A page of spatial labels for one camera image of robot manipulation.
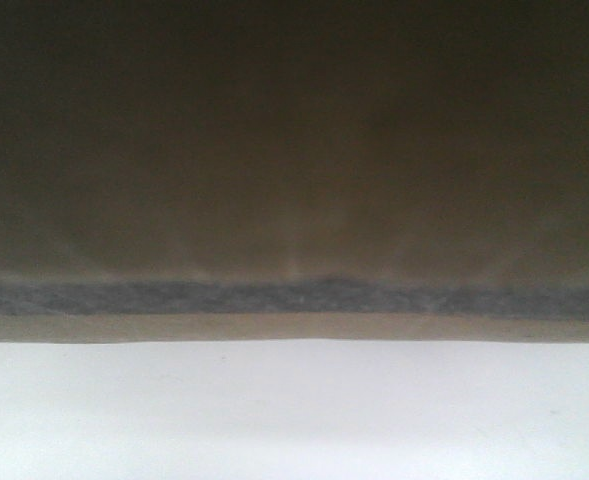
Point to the brown cardboard box black print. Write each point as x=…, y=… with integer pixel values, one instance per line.
x=255, y=170

